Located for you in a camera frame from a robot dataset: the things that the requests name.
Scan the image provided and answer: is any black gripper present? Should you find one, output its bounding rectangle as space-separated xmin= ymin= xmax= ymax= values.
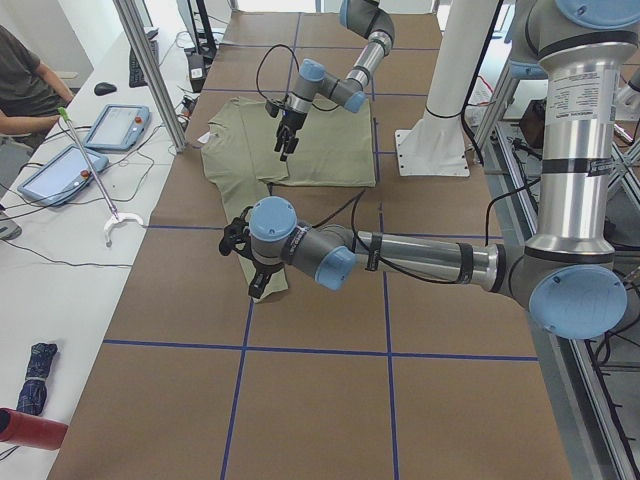
xmin=274 ymin=109 xmax=306 ymax=161
xmin=248 ymin=260 xmax=281 ymax=299

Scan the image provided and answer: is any olive green long-sleeve shirt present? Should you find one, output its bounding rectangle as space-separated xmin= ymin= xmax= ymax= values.
xmin=202 ymin=97 xmax=376 ymax=301

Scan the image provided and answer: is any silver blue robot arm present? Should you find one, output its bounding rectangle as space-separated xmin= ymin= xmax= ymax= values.
xmin=250 ymin=15 xmax=538 ymax=354
xmin=266 ymin=1 xmax=395 ymax=161

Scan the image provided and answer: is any white paper price tag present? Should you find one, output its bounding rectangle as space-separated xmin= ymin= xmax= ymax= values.
xmin=193 ymin=132 xmax=210 ymax=149

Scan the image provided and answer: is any black power adapter brick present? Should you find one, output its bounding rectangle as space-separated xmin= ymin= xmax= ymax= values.
xmin=187 ymin=52 xmax=207 ymax=93

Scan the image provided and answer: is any white reacher grabber stick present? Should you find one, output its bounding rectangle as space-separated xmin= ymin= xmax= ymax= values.
xmin=58 ymin=107 xmax=144 ymax=248

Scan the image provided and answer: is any black keyboard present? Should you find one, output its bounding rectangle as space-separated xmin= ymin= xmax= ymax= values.
xmin=128 ymin=40 xmax=159 ymax=88

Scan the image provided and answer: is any far blue teach pendant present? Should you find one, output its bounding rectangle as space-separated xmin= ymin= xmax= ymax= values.
xmin=83 ymin=104 xmax=150 ymax=152

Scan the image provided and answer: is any blue teach pendant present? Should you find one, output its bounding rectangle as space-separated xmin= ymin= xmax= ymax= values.
xmin=18 ymin=145 xmax=91 ymax=206
xmin=83 ymin=104 xmax=150 ymax=152

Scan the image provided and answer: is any black computer mouse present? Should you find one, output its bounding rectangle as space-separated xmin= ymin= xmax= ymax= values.
xmin=93 ymin=82 xmax=117 ymax=96

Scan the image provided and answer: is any near blue teach pendant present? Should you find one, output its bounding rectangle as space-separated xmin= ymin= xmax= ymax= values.
xmin=18 ymin=145 xmax=91 ymax=206

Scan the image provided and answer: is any seated person in grey shirt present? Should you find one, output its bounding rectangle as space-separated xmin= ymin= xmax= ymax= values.
xmin=1 ymin=26 xmax=75 ymax=149

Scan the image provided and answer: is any folded dark blue umbrella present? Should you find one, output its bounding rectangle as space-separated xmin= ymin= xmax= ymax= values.
xmin=16 ymin=343 xmax=58 ymax=416

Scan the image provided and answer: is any red cylinder bottle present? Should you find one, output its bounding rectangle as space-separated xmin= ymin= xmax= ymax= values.
xmin=1 ymin=408 xmax=68 ymax=451

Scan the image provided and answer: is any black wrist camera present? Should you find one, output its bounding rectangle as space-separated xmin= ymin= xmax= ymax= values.
xmin=218 ymin=206 xmax=253 ymax=259
xmin=265 ymin=99 xmax=286 ymax=118

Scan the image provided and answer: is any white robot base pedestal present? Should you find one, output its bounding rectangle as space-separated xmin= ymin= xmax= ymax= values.
xmin=395 ymin=0 xmax=501 ymax=177

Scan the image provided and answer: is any aluminium frame post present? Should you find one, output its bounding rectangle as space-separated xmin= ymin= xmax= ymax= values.
xmin=113 ymin=0 xmax=187 ymax=153

